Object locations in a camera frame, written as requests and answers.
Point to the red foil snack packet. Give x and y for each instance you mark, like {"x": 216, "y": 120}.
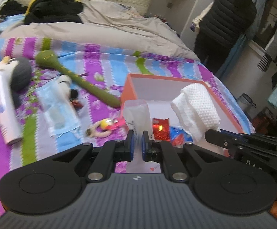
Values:
{"x": 161, "y": 129}

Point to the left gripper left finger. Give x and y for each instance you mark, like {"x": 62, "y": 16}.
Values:
{"x": 110, "y": 153}

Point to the white paper towel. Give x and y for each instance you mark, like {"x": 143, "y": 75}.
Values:
{"x": 196, "y": 111}

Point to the beige duvet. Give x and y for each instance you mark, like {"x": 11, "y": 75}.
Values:
{"x": 109, "y": 24}

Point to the white cabinet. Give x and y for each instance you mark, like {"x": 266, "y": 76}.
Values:
{"x": 179, "y": 14}

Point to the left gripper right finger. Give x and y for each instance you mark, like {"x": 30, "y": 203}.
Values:
{"x": 170, "y": 158}

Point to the clear plastic snack bag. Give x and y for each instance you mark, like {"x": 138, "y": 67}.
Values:
{"x": 137, "y": 117}

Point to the grey white penguin plush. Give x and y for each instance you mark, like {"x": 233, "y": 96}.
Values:
{"x": 20, "y": 77}

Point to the orange cardboard box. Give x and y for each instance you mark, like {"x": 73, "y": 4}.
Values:
{"x": 160, "y": 91}

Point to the black clothes pile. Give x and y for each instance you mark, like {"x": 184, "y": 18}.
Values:
{"x": 53, "y": 11}

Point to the blue face mask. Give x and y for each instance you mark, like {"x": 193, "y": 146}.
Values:
{"x": 59, "y": 114}

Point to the person in black jacket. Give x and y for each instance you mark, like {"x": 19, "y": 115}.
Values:
{"x": 220, "y": 29}

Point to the green plush massage stick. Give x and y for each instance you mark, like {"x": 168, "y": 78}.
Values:
{"x": 48, "y": 59}

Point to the blue snack packet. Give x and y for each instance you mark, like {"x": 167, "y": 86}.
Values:
{"x": 178, "y": 137}

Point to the small panda plush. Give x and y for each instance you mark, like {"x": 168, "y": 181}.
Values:
{"x": 64, "y": 83}

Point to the dark red patterned sachet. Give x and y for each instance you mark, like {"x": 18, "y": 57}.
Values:
{"x": 76, "y": 104}

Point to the pink feather ring toy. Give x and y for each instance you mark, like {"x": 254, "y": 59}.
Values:
{"x": 104, "y": 128}

